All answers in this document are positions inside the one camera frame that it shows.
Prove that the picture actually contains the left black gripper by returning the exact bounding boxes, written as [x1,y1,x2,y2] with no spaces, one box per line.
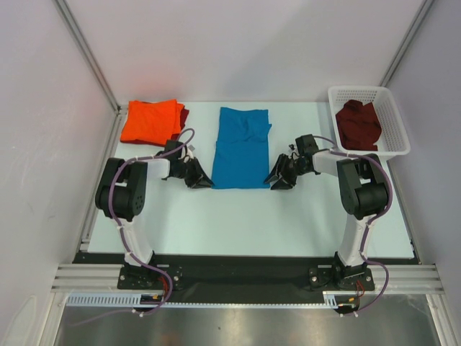
[174,157,213,189]

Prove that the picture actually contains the blue t shirt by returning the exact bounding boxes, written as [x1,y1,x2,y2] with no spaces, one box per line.
[212,107,272,190]

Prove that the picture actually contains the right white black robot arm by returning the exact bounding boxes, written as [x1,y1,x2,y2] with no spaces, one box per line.
[264,149,393,289]

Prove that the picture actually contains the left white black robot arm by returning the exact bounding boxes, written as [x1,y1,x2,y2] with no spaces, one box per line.
[95,154,214,288]

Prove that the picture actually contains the folded dark red t shirt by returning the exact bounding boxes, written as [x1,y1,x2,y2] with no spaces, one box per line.
[159,103,189,146]

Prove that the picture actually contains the folded orange t shirt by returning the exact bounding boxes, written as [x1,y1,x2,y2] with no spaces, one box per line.
[120,99,180,146]

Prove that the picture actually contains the crumpled dark red t shirt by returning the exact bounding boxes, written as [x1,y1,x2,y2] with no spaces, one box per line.
[336,99,382,151]

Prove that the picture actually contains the white plastic basket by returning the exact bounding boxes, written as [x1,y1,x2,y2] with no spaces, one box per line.
[328,85,411,161]

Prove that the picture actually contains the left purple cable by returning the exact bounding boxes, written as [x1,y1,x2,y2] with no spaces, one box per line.
[68,128,197,327]

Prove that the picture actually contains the purple cable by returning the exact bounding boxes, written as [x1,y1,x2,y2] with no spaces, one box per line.
[311,135,393,318]
[68,128,197,327]

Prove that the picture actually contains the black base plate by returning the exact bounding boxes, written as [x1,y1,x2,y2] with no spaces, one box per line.
[73,252,421,304]

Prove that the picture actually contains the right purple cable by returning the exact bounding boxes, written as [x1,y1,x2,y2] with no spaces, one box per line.
[311,135,393,318]

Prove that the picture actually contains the white slotted cable duct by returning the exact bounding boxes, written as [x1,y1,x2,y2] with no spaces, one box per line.
[66,291,359,310]

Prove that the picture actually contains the aluminium front rail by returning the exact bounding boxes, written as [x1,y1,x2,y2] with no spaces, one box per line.
[51,264,444,294]

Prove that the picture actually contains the left aluminium frame post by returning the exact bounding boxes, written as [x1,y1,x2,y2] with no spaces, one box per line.
[52,0,121,115]

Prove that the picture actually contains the aluminium frame post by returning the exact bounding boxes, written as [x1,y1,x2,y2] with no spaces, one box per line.
[380,0,437,87]
[52,0,121,115]

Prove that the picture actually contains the right aluminium frame post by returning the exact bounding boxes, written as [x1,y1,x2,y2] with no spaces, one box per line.
[380,0,437,87]

